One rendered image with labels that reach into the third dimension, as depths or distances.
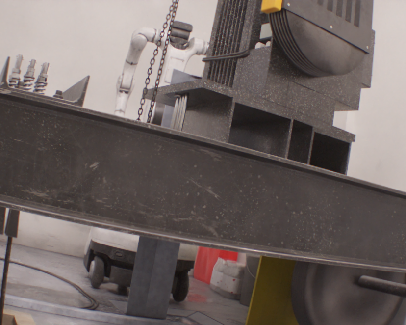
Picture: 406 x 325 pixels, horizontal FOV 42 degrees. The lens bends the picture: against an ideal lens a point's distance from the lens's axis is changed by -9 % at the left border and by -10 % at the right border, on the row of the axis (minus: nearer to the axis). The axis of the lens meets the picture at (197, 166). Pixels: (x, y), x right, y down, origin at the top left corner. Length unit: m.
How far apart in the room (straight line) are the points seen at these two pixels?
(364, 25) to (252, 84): 0.52
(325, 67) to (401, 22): 1.38
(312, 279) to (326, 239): 0.56
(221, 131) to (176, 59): 1.39
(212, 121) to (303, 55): 0.39
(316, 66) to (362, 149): 1.37
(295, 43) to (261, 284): 1.15
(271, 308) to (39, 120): 1.64
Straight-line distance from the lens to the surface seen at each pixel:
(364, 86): 2.34
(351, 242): 1.68
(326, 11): 2.01
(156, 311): 2.45
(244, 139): 2.19
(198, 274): 4.24
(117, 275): 2.79
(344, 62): 2.05
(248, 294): 3.31
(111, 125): 1.32
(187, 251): 2.88
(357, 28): 2.13
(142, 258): 2.37
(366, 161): 3.19
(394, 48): 3.25
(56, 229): 4.09
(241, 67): 2.08
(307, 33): 1.93
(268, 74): 1.95
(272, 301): 2.60
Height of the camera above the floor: 0.48
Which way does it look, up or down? 5 degrees up
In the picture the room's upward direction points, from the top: 11 degrees clockwise
